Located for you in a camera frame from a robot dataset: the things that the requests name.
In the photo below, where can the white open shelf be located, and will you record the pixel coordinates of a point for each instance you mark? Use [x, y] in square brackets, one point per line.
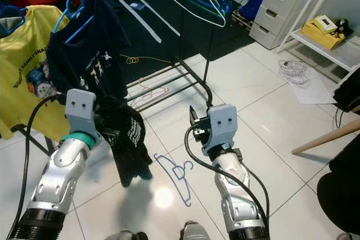
[332, 51]

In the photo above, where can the black printed shirt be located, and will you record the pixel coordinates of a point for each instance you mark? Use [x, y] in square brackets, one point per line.
[126, 150]

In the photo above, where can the white drawer cabinet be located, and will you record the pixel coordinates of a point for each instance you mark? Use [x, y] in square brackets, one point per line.
[275, 4]

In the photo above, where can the yellow cardboard box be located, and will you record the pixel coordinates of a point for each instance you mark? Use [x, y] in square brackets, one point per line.
[323, 37]

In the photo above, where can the wooden pallet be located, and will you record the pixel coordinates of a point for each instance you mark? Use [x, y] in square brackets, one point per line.
[242, 18]

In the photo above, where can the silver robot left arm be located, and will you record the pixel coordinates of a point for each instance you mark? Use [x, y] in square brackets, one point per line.
[56, 184]

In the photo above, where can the navy printed t-shirt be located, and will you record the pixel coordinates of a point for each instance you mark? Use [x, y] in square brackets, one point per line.
[90, 54]

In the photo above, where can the long white tape strip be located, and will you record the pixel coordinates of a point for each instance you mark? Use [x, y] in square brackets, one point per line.
[140, 21]
[157, 12]

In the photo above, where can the black floor carpet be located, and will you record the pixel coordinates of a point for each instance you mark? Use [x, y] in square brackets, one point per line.
[146, 43]

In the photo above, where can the bystander in black trousers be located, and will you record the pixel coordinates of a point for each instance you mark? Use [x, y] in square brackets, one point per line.
[343, 184]

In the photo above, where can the white paper sheet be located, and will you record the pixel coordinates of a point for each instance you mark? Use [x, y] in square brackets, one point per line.
[315, 95]

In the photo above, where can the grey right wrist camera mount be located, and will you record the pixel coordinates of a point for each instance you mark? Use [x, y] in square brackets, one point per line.
[222, 125]

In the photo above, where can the black metal clothes rack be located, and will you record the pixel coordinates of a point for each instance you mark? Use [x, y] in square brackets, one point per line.
[197, 82]

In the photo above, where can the light wooden furniture leg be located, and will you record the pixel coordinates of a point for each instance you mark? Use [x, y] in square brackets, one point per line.
[326, 139]

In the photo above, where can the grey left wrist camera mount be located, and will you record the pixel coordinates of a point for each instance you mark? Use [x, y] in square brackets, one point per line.
[81, 111]

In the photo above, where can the robot right leg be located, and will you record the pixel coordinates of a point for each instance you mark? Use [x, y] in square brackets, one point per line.
[194, 231]

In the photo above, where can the yellow printed t-shirt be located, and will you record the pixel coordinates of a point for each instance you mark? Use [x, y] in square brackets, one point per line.
[28, 71]

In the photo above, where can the small clear plastic bag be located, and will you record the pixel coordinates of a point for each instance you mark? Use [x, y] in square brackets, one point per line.
[136, 5]

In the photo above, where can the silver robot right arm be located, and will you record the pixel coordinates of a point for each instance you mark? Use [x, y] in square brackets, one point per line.
[236, 195]

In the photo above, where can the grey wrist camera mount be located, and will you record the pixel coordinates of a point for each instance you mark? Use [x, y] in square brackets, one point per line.
[81, 111]
[222, 125]

